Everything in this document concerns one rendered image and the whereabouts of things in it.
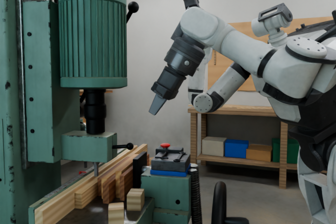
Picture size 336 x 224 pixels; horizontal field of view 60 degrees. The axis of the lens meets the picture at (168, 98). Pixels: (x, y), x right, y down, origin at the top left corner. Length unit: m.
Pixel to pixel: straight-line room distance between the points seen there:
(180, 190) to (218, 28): 0.42
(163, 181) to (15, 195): 0.39
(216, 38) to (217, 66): 3.37
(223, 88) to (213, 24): 0.55
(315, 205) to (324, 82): 0.73
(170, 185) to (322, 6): 3.56
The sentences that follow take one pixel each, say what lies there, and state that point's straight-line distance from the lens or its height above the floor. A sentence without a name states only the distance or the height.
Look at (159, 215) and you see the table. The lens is 0.83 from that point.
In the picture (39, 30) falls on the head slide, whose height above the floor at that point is 1.34.
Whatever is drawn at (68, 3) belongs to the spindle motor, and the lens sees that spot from 0.78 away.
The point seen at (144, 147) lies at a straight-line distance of 1.23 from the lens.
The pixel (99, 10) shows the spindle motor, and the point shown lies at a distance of 0.76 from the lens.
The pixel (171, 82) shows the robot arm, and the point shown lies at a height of 1.21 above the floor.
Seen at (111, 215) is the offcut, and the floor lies 0.93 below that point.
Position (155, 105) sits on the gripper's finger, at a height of 1.15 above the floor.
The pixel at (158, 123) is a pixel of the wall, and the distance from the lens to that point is 4.38.
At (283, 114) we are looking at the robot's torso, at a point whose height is 1.10.
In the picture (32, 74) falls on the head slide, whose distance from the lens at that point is 0.84.
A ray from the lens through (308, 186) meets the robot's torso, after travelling 1.28.
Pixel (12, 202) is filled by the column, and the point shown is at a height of 0.90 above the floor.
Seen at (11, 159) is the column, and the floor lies 1.02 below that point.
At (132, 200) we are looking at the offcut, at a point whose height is 0.93.
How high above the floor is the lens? 1.22
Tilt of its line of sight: 4 degrees down
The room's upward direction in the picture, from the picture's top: straight up
